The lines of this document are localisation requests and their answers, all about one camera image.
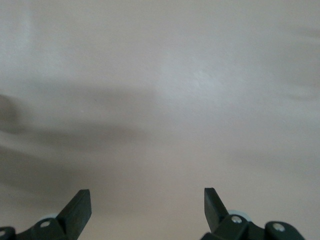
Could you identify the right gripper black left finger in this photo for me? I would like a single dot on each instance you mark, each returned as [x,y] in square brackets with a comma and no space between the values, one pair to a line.
[72,217]

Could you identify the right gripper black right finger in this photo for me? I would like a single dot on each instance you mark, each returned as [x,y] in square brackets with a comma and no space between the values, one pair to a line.
[215,215]

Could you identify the brown table cover cloth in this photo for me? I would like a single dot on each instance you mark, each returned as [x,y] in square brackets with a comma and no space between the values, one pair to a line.
[175,100]

